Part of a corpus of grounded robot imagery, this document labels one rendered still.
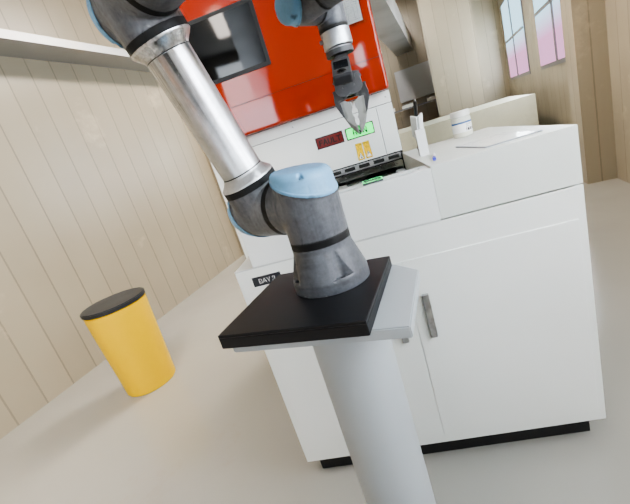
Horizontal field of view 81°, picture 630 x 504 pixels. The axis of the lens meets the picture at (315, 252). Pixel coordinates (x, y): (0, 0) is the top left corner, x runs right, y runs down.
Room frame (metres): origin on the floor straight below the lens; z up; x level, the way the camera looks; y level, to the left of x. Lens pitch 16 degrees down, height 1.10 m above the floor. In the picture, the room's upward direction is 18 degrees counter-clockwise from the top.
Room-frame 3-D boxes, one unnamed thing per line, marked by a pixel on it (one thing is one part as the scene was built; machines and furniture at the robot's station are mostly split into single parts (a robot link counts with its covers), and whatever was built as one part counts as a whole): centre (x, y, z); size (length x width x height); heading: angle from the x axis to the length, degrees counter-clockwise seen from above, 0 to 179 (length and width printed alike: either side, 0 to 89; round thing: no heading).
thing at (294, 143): (1.65, -0.08, 1.02); 0.81 x 0.03 x 0.40; 79
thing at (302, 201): (0.70, -0.01, 1.01); 0.13 x 0.12 x 0.14; 41
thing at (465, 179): (1.22, -0.58, 0.89); 0.62 x 0.35 x 0.14; 169
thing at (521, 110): (6.15, -2.57, 0.44); 2.35 x 2.00 x 0.89; 67
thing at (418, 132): (1.24, -0.44, 1.03); 0.06 x 0.04 x 0.13; 169
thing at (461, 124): (1.44, -0.68, 1.01); 0.07 x 0.07 x 0.10
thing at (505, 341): (1.27, -0.28, 0.41); 0.96 x 0.64 x 0.82; 79
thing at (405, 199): (1.05, -0.09, 0.89); 0.55 x 0.09 x 0.14; 79
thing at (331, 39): (1.04, -0.21, 1.33); 0.08 x 0.08 x 0.05
